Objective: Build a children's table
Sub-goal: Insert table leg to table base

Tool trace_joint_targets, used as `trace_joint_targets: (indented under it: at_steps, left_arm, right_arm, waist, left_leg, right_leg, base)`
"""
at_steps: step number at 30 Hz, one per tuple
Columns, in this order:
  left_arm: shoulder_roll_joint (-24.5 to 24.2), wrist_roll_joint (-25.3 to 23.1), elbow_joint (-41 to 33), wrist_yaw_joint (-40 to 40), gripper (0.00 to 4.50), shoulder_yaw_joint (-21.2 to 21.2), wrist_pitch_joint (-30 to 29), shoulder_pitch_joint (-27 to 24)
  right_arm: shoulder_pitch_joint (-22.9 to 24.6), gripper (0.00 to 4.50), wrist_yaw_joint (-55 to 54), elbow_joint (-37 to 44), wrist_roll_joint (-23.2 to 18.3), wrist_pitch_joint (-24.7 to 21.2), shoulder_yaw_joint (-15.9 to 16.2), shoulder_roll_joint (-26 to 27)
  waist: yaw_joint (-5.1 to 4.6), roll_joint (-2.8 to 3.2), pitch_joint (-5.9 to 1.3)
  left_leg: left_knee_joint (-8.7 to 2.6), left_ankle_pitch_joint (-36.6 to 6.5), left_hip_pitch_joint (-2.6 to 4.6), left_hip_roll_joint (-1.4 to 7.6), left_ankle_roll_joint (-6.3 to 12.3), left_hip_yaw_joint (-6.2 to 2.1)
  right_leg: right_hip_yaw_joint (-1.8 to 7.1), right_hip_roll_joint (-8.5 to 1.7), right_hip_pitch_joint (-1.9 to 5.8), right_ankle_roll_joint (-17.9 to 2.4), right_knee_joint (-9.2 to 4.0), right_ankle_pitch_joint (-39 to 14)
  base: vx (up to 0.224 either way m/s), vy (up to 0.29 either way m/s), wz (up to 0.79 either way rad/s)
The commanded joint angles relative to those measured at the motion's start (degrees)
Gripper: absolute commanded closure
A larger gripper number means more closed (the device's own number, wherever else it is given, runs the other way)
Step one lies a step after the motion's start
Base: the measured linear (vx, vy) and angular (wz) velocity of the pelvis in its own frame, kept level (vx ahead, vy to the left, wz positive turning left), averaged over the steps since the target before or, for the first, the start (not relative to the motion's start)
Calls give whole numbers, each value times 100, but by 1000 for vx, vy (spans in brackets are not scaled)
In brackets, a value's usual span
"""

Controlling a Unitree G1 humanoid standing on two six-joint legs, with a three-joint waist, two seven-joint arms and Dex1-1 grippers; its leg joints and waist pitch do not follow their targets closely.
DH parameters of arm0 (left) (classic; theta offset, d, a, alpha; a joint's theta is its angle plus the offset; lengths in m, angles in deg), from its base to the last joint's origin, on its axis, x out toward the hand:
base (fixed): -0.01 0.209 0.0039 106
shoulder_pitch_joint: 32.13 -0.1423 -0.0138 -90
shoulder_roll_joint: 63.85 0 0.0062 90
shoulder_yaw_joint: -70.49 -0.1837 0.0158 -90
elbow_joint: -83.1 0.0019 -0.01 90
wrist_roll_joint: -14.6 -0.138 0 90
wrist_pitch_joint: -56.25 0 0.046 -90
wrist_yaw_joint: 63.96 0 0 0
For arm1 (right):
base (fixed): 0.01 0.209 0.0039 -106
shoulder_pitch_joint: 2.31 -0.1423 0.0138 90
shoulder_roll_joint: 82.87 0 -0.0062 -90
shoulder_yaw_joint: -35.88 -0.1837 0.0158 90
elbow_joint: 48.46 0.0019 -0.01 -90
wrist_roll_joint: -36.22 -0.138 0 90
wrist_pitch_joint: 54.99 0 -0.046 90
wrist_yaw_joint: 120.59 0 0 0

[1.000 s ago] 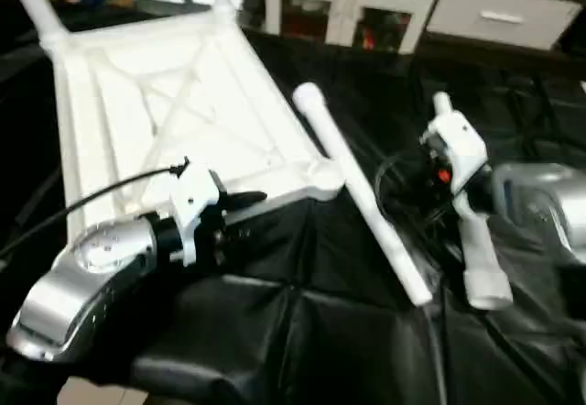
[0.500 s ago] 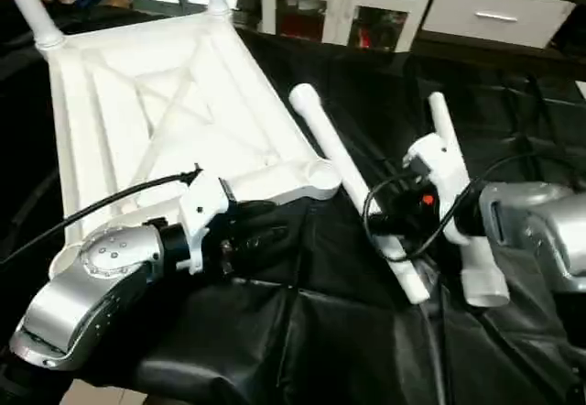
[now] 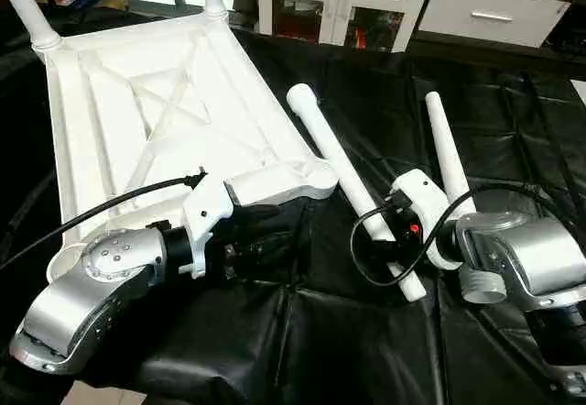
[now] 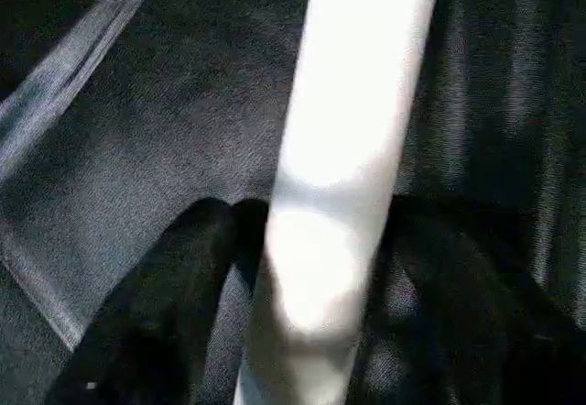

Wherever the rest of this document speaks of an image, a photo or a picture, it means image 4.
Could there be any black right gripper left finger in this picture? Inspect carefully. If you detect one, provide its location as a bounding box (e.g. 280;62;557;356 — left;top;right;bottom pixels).
44;196;268;405

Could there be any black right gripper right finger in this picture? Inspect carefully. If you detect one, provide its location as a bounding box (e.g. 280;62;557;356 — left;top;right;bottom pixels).
350;194;586;405

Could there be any white plastic table leg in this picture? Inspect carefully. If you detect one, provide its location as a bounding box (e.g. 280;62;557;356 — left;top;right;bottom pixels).
232;0;446;405

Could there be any black mat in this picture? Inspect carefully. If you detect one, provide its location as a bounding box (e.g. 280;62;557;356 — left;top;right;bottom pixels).
0;0;586;405

